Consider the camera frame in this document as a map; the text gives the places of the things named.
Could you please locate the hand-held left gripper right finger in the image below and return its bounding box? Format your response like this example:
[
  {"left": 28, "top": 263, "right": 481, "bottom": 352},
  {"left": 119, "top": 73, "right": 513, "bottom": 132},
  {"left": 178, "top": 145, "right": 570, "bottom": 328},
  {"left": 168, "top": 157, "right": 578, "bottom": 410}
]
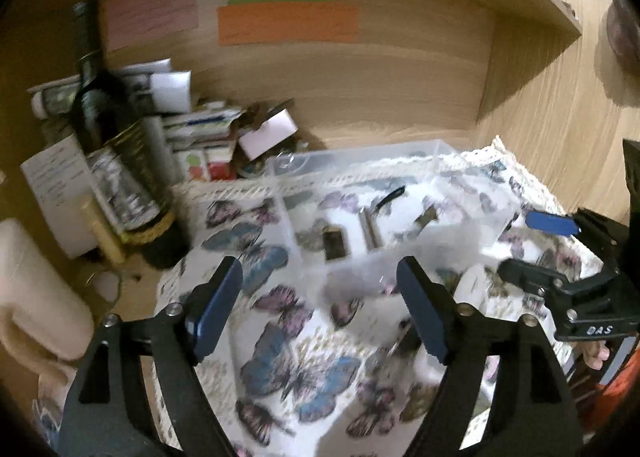
[{"left": 396, "top": 256, "right": 584, "bottom": 457}]

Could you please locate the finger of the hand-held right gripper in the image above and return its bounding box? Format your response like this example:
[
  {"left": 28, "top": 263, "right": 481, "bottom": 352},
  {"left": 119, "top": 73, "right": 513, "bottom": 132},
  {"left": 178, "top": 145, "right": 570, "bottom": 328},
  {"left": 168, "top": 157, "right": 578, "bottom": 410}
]
[
  {"left": 498, "top": 258, "right": 570, "bottom": 296},
  {"left": 526, "top": 210, "right": 581, "bottom": 238}
]

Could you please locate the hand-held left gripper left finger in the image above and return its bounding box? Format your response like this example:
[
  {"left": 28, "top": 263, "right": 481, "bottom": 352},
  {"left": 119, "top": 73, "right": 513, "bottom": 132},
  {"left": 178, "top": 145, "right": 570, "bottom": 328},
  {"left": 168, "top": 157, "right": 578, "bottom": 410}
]
[{"left": 60, "top": 256, "right": 244, "bottom": 457}]

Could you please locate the clear plastic organizer box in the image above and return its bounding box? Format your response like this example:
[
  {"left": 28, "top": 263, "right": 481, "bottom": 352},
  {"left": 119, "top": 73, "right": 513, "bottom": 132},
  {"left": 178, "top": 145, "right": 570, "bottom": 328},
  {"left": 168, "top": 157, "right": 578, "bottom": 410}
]
[{"left": 264, "top": 139, "right": 527, "bottom": 299}]

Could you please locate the person's right hand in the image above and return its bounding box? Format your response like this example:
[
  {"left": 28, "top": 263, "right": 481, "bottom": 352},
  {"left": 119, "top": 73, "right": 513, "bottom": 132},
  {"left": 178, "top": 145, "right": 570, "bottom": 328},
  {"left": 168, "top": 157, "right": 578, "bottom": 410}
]
[{"left": 575, "top": 341, "right": 610, "bottom": 369}]

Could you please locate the small white object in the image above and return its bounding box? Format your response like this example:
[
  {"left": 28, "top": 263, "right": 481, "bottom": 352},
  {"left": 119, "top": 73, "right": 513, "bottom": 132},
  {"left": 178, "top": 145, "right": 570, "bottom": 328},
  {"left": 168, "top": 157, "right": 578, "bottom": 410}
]
[{"left": 451, "top": 264, "right": 495, "bottom": 304}]

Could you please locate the orange cloth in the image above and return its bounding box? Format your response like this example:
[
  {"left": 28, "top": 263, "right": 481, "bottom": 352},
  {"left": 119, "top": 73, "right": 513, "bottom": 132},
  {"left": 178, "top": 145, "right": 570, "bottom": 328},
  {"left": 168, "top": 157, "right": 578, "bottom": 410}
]
[{"left": 595, "top": 337, "right": 640, "bottom": 400}]

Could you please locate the butterfly printed cloth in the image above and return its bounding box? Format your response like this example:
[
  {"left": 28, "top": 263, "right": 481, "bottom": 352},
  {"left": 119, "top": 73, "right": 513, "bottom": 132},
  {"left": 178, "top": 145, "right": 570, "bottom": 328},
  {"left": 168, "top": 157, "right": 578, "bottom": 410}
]
[{"left": 152, "top": 136, "right": 606, "bottom": 457}]

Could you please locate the small black case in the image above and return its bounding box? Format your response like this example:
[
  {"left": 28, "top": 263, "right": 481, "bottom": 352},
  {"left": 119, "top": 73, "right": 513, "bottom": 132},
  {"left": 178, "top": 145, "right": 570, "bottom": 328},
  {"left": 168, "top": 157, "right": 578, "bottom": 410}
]
[{"left": 324, "top": 228, "right": 349, "bottom": 261}]

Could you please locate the black pen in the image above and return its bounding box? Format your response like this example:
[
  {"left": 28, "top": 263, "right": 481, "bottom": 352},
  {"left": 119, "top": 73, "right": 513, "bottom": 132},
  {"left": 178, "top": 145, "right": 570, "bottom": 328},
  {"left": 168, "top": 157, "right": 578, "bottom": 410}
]
[{"left": 371, "top": 186, "right": 407, "bottom": 214}]

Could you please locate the golden tube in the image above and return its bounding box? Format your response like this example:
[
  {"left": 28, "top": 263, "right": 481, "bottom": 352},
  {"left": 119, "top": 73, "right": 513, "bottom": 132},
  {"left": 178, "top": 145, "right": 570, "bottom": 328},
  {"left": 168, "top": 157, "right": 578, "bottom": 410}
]
[{"left": 80, "top": 196, "right": 127, "bottom": 265}]

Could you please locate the pile of boxes and papers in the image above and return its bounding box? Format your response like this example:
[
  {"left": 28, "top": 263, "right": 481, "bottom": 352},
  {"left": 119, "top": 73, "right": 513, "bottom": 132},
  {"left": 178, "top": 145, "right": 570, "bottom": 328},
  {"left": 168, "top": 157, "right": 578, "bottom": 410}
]
[{"left": 30, "top": 58, "right": 251, "bottom": 183}]

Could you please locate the small pink open box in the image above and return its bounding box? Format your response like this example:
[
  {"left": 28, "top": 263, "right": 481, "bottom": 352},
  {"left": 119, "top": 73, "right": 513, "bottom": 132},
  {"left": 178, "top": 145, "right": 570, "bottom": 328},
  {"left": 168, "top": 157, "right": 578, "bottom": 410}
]
[{"left": 236, "top": 98, "right": 300, "bottom": 162}]

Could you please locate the cream paper roll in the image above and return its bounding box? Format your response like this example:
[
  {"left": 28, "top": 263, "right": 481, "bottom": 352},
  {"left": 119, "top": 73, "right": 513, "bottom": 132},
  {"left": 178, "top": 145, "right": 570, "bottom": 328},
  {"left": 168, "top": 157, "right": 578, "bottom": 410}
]
[{"left": 0, "top": 218, "right": 96, "bottom": 378}]

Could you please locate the white paper sheet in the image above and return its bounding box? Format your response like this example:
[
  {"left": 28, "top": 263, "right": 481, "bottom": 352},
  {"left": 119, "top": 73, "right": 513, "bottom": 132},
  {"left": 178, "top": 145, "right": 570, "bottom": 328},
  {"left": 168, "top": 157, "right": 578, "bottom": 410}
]
[{"left": 20, "top": 137, "right": 101, "bottom": 259}]

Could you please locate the dark wine bottle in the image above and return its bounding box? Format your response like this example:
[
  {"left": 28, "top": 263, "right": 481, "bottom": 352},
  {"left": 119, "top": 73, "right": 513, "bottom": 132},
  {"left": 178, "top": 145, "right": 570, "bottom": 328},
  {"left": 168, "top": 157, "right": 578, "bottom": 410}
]
[{"left": 67, "top": 0, "right": 188, "bottom": 270}]

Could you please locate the orange paper note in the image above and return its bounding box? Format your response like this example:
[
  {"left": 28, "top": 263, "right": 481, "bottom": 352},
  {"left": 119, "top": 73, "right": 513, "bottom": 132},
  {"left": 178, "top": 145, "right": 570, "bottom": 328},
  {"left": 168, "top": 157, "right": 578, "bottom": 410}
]
[{"left": 216, "top": 3, "right": 361, "bottom": 46}]

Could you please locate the pink paper note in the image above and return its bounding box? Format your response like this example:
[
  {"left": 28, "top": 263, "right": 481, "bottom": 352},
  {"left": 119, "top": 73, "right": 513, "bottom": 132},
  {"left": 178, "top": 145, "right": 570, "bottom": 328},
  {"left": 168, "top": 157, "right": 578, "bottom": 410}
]
[{"left": 102, "top": 0, "right": 199, "bottom": 52}]

